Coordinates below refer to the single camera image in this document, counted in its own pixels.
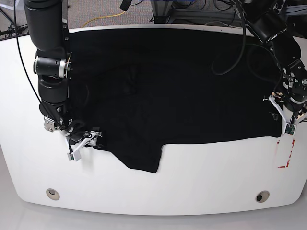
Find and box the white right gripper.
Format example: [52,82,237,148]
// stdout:
[66,130,103,155]

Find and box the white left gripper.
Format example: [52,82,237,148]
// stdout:
[263,95,307,128]

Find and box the black T-shirt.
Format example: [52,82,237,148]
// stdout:
[69,28,282,173]

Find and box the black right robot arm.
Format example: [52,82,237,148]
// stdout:
[24,0,102,161]

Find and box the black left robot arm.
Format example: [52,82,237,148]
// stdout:
[237,0,307,129]

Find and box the red tape rectangle marking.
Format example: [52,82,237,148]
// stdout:
[274,137,295,168]

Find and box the black tripod stand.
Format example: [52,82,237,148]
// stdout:
[0,7,29,41]

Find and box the white storage box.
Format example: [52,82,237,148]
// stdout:
[0,0,24,10]

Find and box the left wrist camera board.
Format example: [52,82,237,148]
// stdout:
[283,123,297,135]

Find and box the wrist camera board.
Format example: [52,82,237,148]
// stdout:
[67,151,81,161]
[283,123,297,135]

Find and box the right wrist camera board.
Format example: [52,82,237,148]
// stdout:
[67,151,81,161]

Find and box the left table cable grommet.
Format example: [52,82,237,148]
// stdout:
[46,188,60,201]

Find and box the table cable grommet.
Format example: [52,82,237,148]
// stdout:
[255,191,270,203]
[46,188,60,201]

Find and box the right table cable grommet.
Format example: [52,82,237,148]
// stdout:
[255,191,270,203]

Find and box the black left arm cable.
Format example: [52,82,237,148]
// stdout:
[211,0,283,83]

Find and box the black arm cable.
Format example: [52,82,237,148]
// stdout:
[13,0,72,135]
[211,0,283,83]

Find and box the yellow cable on floor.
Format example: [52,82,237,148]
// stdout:
[83,9,127,28]

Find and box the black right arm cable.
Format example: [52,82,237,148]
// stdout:
[13,0,72,135]

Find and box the aluminium frame post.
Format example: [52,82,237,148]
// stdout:
[150,0,173,24]

